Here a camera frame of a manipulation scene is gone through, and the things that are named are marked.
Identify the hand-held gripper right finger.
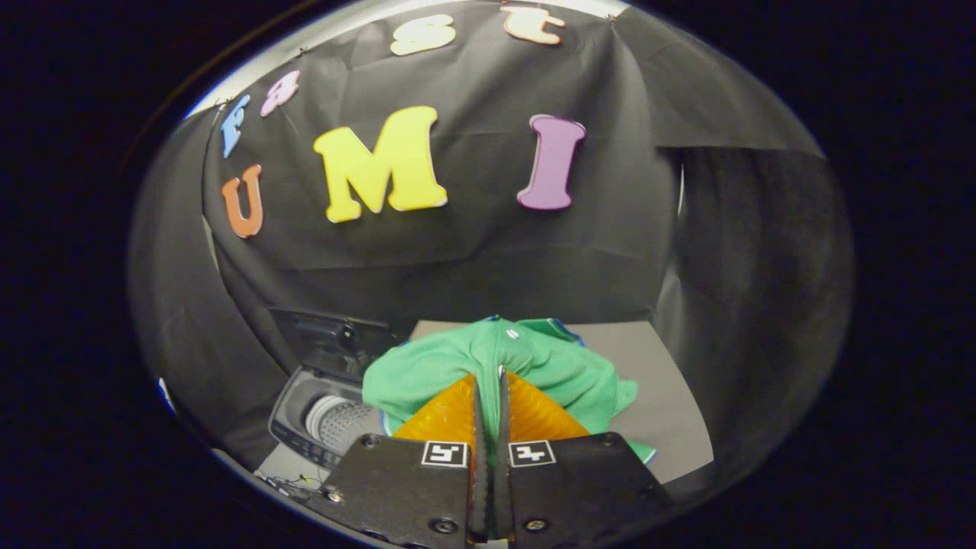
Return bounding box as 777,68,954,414
496,366,676,546

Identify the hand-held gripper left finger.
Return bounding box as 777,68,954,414
319,371,490,546

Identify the green shirt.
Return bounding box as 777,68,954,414
361,315,658,466

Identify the grey washing machine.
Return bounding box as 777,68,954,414
267,364,386,470

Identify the dark washing machine lid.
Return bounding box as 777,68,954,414
268,307,401,382

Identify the grey metal cabinet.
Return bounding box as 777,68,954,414
408,320,715,485

